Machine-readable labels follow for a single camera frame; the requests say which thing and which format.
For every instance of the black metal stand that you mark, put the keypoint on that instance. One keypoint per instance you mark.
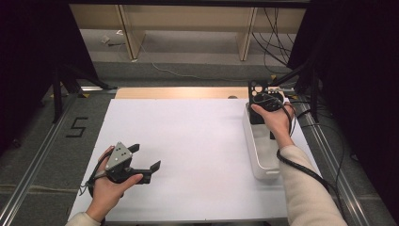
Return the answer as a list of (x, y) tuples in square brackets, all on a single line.
[(314, 94), (57, 94)]

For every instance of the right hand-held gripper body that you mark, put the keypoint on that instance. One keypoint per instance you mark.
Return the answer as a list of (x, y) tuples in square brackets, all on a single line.
[(269, 102)]

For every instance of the beige wooden shelf unit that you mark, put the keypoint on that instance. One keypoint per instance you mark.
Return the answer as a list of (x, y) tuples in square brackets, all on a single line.
[(188, 19)]

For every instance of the white board mat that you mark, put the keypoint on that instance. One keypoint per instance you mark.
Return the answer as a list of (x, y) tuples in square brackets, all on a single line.
[(188, 157)]

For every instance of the person's left hand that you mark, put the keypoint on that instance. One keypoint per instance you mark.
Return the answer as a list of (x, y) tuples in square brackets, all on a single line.
[(106, 191)]

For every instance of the person's right hand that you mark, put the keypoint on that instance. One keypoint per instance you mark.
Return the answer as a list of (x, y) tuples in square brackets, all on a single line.
[(277, 124)]

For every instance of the aluminium floor rail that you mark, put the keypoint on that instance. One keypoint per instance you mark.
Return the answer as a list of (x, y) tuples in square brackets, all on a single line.
[(37, 163), (332, 147)]

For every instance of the wooden table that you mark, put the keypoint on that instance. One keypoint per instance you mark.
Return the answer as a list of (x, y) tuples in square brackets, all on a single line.
[(175, 93)]

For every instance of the white plastic bin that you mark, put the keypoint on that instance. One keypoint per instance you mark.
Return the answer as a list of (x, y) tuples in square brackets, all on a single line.
[(263, 157)]

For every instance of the small white floor scrap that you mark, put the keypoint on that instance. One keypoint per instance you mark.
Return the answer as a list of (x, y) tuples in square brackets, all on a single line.
[(105, 39)]

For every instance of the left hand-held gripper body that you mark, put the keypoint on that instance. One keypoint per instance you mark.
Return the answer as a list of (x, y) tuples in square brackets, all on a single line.
[(118, 156)]

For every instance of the black curtain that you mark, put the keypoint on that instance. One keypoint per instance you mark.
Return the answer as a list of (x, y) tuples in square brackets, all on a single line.
[(360, 78), (28, 62)]

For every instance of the yellow tape piece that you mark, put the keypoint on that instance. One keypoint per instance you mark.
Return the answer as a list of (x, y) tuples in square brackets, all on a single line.
[(85, 95), (295, 97), (274, 77)]

